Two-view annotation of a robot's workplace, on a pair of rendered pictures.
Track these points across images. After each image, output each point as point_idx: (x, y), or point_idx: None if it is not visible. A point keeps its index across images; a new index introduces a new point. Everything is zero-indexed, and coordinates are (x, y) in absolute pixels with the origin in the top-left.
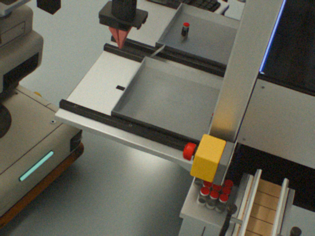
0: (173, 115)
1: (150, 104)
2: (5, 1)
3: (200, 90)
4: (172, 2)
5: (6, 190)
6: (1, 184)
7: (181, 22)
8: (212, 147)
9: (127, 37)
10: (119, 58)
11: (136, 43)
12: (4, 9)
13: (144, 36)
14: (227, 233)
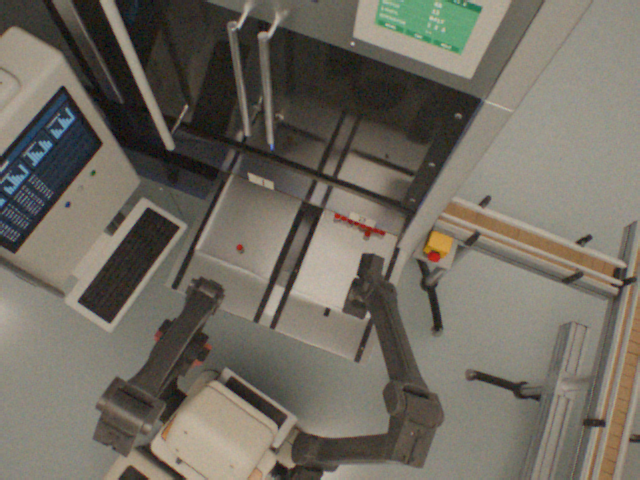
0: (357, 268)
1: (345, 286)
2: (281, 419)
3: (321, 243)
4: (188, 259)
5: (296, 431)
6: (295, 436)
7: (217, 252)
8: (440, 240)
9: (249, 307)
10: (284, 314)
11: (266, 297)
12: (295, 417)
13: (246, 290)
14: (477, 239)
